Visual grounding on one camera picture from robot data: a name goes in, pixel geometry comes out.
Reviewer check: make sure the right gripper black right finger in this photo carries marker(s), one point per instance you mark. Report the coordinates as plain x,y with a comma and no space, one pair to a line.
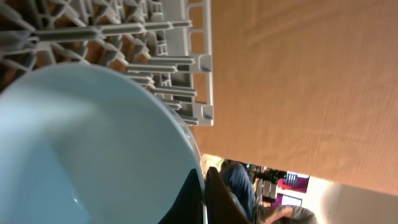
221,208

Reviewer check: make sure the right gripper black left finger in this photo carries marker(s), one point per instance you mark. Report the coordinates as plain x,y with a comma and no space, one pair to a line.
187,207

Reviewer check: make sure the light blue bowl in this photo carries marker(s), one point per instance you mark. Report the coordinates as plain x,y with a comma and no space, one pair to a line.
86,144

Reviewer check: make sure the grey dishwasher rack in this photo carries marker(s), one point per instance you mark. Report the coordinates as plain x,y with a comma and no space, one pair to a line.
163,45

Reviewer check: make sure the seated person in background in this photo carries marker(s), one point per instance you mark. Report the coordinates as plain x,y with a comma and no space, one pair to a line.
236,178

